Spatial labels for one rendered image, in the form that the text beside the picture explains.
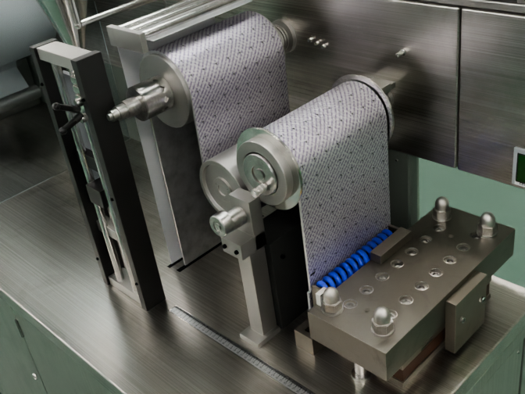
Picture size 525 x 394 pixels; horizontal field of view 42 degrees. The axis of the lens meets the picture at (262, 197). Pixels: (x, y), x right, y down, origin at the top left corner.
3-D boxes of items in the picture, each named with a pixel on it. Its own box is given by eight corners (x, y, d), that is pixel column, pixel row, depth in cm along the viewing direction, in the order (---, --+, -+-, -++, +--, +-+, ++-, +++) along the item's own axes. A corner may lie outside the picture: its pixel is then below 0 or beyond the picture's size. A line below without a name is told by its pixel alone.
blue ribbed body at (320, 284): (312, 296, 120) (311, 281, 118) (386, 237, 132) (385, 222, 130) (328, 304, 118) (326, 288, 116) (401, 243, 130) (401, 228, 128)
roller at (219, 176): (205, 208, 129) (194, 152, 123) (295, 152, 144) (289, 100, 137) (248, 228, 122) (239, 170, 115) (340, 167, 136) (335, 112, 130)
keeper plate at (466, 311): (444, 349, 119) (445, 300, 113) (474, 317, 125) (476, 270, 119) (457, 355, 117) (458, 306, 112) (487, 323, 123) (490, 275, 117)
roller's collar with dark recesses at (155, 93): (130, 116, 124) (122, 84, 120) (155, 104, 127) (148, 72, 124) (151, 125, 119) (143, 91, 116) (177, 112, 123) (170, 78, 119)
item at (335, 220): (308, 290, 120) (298, 202, 110) (388, 227, 133) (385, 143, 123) (311, 291, 120) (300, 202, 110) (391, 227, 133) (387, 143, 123)
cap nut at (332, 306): (316, 310, 114) (314, 289, 111) (330, 299, 116) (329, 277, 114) (333, 319, 111) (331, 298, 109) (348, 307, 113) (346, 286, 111)
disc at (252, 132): (242, 195, 120) (230, 119, 112) (244, 193, 120) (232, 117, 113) (305, 221, 111) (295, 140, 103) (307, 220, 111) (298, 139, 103)
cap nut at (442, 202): (428, 218, 132) (428, 198, 130) (438, 209, 134) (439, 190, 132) (444, 223, 130) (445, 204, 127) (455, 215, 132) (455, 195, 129)
